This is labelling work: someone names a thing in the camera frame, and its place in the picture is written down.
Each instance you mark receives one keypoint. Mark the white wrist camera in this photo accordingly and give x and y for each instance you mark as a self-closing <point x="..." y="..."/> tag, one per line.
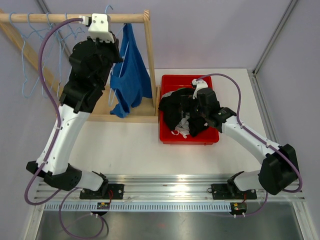
<point x="198" y="85"/>
<point x="98" y="27"/>

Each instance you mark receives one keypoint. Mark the red plastic bin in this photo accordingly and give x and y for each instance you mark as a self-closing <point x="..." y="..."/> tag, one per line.
<point x="173" y="82"/>

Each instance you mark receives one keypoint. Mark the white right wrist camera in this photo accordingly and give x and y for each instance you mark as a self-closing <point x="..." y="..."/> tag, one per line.
<point x="198" y="85"/>

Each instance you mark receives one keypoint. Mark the grey tank top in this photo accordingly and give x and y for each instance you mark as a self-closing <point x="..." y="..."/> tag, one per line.
<point x="171" y="107"/>

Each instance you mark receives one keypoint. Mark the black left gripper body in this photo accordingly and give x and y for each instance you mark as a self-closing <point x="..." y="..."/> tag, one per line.
<point x="108" y="51"/>

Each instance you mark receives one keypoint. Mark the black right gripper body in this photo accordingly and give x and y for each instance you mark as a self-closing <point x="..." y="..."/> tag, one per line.
<point x="187" y="101"/>

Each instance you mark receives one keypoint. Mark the white camisole tank top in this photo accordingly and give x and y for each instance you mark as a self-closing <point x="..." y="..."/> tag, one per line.
<point x="183" y="131"/>

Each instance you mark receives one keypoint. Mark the blue tank top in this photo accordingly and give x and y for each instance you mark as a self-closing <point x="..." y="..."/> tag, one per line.
<point x="135" y="82"/>

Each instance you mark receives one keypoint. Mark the light blue hanger of grey top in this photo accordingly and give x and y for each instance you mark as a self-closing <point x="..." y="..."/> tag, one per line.
<point x="71" y="34"/>

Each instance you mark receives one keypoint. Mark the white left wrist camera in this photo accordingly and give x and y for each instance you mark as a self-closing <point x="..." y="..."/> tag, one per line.
<point x="98" y="27"/>

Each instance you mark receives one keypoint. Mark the wooden clothes rack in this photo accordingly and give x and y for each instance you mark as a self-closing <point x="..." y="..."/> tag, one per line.
<point x="147" y="111"/>

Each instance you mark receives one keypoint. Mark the light blue hanger of green top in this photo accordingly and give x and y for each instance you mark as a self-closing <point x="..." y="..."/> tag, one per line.
<point x="42" y="55"/>

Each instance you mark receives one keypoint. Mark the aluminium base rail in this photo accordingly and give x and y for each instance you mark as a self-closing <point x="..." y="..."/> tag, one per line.
<point x="161" y="193"/>

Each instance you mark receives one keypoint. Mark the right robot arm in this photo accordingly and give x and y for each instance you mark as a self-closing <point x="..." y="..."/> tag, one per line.
<point x="279" y="165"/>

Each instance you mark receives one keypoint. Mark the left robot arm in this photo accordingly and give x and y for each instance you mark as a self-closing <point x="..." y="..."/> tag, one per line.
<point x="91" y="62"/>

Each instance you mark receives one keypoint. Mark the black tank top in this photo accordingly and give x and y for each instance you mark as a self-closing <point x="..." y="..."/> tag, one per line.
<point x="196" y="125"/>

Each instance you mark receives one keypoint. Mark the light blue hanger of white top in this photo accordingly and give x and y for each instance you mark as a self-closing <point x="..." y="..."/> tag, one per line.
<point x="20" y="40"/>

